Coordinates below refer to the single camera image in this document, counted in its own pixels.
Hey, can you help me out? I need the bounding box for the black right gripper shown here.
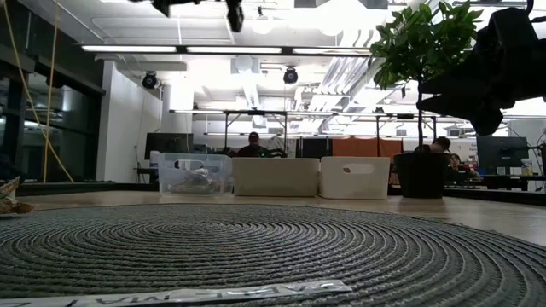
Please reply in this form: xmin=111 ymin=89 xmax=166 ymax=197
xmin=415 ymin=7 xmax=541 ymax=137

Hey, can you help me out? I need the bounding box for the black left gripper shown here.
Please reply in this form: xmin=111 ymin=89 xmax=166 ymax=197
xmin=224 ymin=0 xmax=246 ymax=34

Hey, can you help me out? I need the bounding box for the long ceiling light bar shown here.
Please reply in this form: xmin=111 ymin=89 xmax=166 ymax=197
xmin=186 ymin=45 xmax=283 ymax=55
xmin=80 ymin=44 xmax=178 ymax=55
xmin=292 ymin=47 xmax=373 ymax=56

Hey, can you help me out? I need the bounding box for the person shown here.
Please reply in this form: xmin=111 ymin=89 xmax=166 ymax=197
xmin=235 ymin=130 xmax=274 ymax=159
xmin=446 ymin=153 xmax=482 ymax=181
xmin=412 ymin=136 xmax=453 ymax=155

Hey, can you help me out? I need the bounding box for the green leafy plant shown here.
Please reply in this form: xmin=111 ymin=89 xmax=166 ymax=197
xmin=369 ymin=0 xmax=485 ymax=150

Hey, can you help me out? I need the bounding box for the black computer monitor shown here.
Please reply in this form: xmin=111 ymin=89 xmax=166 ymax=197
xmin=144 ymin=132 xmax=195 ymax=161
xmin=476 ymin=136 xmax=530 ymax=175

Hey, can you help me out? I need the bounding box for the black plant pot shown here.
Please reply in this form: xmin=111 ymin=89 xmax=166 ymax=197
xmin=392 ymin=151 xmax=452 ymax=200

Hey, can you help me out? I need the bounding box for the black office desk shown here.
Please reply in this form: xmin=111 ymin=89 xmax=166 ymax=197
xmin=480 ymin=173 xmax=546 ymax=192

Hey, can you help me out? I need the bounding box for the orange partition panel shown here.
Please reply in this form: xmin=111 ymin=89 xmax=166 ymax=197
xmin=332 ymin=137 xmax=404 ymax=159

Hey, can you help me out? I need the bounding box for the black partition panel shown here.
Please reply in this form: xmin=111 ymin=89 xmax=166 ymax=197
xmin=299 ymin=136 xmax=334 ymax=159

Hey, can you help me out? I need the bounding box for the white plastic bin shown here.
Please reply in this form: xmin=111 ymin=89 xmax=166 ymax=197
xmin=318 ymin=155 xmax=392 ymax=201

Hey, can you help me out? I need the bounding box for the clear plastic bin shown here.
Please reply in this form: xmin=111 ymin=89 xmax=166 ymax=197
xmin=157 ymin=153 xmax=234 ymax=198

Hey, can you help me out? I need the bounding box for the grey plastic bin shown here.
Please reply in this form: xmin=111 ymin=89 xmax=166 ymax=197
xmin=230 ymin=157 xmax=322 ymax=199

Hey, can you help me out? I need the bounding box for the round grey woven placemat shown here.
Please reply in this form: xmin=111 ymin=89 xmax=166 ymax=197
xmin=0 ymin=203 xmax=546 ymax=307

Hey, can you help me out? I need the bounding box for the white label tape strip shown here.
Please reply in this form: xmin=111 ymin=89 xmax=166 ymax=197
xmin=0 ymin=279 xmax=354 ymax=307

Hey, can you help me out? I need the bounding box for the black metal rack frame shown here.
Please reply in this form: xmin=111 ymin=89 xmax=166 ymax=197
xmin=375 ymin=113 xmax=439 ymax=151
xmin=222 ymin=109 xmax=288 ymax=155

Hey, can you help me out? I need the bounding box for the yellow power cable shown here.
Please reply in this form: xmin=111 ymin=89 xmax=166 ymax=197
xmin=2 ymin=0 xmax=76 ymax=183

